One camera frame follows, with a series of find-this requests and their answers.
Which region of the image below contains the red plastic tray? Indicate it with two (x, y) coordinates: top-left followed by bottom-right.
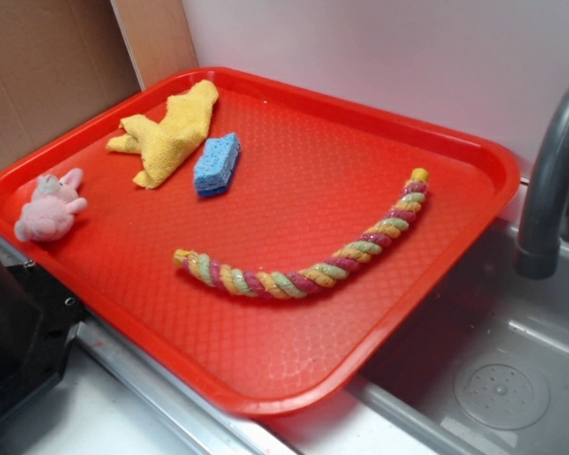
(0, 68), (520, 417)

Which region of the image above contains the blue sponge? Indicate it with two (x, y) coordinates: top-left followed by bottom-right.
(193, 133), (241, 197)

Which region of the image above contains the yellow cloth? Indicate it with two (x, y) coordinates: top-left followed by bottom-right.
(106, 80), (219, 190)

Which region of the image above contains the pink plush bunny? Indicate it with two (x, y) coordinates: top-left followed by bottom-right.
(14, 168), (88, 243)

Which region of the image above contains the grey sink basin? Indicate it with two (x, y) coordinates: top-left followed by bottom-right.
(265, 217), (569, 455)

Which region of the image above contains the grey faucet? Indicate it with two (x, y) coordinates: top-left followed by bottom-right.
(514, 88), (569, 280)

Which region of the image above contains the brown cardboard panel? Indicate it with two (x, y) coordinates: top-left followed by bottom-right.
(0, 1), (197, 171)

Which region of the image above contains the multicolour twisted rope toy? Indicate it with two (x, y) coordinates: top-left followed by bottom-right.
(173, 168), (430, 300)

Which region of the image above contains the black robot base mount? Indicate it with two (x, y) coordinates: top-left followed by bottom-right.
(0, 261), (83, 426)

